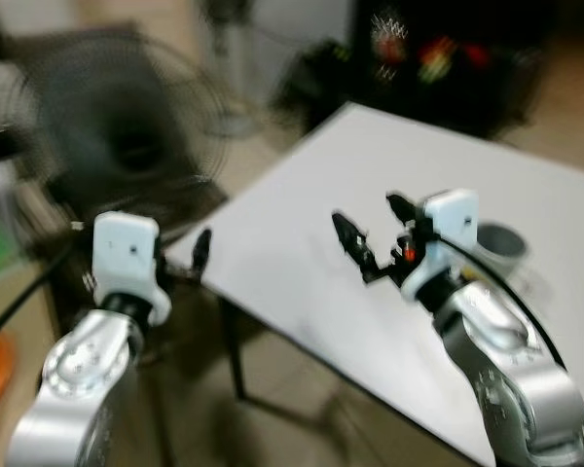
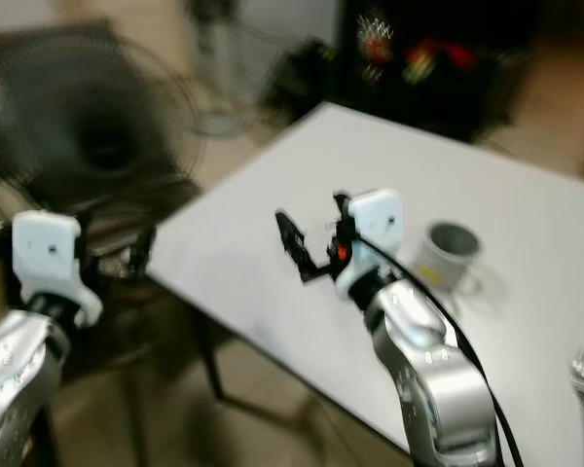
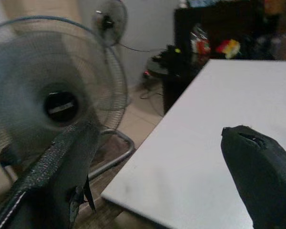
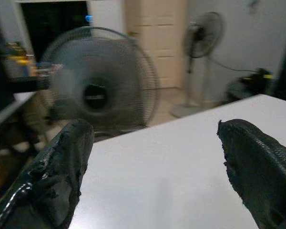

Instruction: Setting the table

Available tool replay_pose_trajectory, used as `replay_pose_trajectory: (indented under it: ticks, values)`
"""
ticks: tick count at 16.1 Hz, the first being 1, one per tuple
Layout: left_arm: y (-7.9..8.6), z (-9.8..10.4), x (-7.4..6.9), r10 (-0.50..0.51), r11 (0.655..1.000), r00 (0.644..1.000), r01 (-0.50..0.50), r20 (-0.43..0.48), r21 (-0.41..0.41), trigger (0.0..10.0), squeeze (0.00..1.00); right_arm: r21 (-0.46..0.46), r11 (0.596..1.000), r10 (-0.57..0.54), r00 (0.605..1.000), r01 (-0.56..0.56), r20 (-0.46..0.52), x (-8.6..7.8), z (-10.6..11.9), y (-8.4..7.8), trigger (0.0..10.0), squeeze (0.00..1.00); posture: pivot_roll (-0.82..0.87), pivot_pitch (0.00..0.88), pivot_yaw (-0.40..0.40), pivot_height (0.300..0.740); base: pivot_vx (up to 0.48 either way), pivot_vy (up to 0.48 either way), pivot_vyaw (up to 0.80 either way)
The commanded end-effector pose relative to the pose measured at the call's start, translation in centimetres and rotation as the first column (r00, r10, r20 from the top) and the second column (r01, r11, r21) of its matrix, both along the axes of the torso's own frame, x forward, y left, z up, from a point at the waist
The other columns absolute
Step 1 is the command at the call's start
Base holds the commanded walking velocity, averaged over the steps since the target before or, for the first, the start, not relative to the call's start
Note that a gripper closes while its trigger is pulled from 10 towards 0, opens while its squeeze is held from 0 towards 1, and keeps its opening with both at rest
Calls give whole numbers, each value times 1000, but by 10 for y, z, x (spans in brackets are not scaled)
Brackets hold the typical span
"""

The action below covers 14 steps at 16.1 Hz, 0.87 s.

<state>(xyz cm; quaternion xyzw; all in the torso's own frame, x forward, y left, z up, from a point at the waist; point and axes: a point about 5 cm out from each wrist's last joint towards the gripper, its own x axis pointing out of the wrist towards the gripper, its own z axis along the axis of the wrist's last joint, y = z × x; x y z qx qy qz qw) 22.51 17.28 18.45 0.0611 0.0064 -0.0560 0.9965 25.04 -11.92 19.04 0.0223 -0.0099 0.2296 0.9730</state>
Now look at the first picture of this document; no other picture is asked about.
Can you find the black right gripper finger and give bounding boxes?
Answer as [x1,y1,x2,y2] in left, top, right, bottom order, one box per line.
[385,193,422,232]
[331,211,380,279]

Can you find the black table leg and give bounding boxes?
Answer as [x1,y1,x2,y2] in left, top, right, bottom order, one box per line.
[217,297,250,403]

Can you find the grey cup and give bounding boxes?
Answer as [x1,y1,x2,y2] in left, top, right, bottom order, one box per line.
[475,222,532,279]

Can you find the black machine with coloured lights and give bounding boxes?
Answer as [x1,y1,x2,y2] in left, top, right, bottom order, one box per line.
[273,0,556,139]

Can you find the black round fan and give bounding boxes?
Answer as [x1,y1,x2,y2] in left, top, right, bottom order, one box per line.
[5,34,231,244]

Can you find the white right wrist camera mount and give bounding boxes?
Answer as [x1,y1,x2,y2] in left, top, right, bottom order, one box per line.
[401,189,481,299]

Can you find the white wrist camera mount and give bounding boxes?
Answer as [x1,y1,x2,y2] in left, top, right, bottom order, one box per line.
[401,189,481,299]
[90,211,173,327]

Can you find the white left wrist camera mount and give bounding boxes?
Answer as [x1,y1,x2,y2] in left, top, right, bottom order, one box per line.
[90,211,173,327]

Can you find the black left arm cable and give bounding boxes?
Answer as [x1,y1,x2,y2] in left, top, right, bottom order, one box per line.
[0,238,80,352]

